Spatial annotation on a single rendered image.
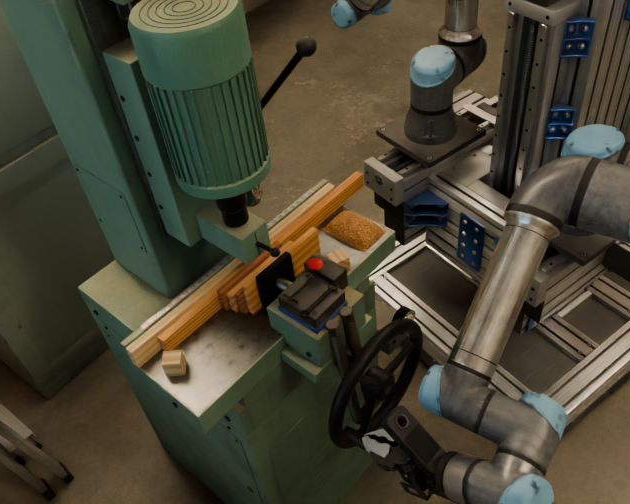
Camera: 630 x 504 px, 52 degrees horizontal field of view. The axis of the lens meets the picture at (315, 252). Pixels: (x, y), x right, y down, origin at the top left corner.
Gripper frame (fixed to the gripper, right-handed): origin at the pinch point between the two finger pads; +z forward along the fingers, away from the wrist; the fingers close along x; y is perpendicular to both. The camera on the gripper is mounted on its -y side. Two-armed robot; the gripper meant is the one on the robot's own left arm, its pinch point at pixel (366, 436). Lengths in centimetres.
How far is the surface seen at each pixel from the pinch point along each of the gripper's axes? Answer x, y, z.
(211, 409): -15.7, -16.7, 17.6
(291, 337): 4.3, -17.7, 14.6
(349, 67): 213, -19, 200
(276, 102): 163, -25, 209
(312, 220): 31, -28, 29
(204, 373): -11.5, -20.8, 22.5
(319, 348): 4.5, -16.0, 7.2
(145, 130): 4, -64, 21
